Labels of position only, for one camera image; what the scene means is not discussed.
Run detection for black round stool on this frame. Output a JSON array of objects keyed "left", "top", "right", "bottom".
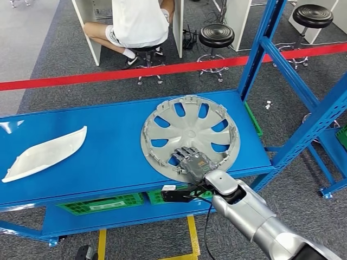
[
  {"left": 197, "top": 23, "right": 236, "bottom": 83},
  {"left": 272, "top": 4, "right": 334, "bottom": 71},
  {"left": 127, "top": 44, "right": 166, "bottom": 87}
]

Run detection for red barrier tape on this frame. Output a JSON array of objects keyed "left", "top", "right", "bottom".
[{"left": 0, "top": 42, "right": 347, "bottom": 93}]

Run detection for chrome stool ring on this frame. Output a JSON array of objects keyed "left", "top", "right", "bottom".
[{"left": 302, "top": 112, "right": 340, "bottom": 130}]

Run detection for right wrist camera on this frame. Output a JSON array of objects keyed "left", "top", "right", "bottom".
[{"left": 160, "top": 184, "right": 215, "bottom": 205}]

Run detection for black router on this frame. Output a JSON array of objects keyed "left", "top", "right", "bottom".
[{"left": 182, "top": 24, "right": 198, "bottom": 50}]

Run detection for seated person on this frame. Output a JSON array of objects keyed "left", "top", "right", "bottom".
[{"left": 82, "top": 0, "right": 175, "bottom": 71}]

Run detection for grey plastic wheel cover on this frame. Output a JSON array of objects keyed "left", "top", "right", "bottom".
[{"left": 140, "top": 94, "right": 241, "bottom": 183}]

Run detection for black cable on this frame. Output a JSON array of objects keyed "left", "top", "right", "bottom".
[{"left": 187, "top": 191, "right": 216, "bottom": 260}]

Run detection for blue metal shelf rack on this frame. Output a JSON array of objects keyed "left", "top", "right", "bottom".
[
  {"left": 307, "top": 123, "right": 347, "bottom": 201},
  {"left": 0, "top": 0, "right": 347, "bottom": 248}
]

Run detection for yellow floor tape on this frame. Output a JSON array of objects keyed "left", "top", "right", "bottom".
[{"left": 97, "top": 214, "right": 201, "bottom": 260}]

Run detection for green folding crate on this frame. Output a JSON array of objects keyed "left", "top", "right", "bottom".
[
  {"left": 146, "top": 184, "right": 215, "bottom": 207},
  {"left": 335, "top": 123, "right": 347, "bottom": 150},
  {"left": 57, "top": 192, "right": 145, "bottom": 217},
  {"left": 243, "top": 101, "right": 264, "bottom": 139}
]

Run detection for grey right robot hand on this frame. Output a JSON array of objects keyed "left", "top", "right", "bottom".
[{"left": 171, "top": 146, "right": 219, "bottom": 184}]

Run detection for white curved trim part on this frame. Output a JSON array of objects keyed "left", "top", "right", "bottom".
[{"left": 1, "top": 125, "right": 88, "bottom": 184}]

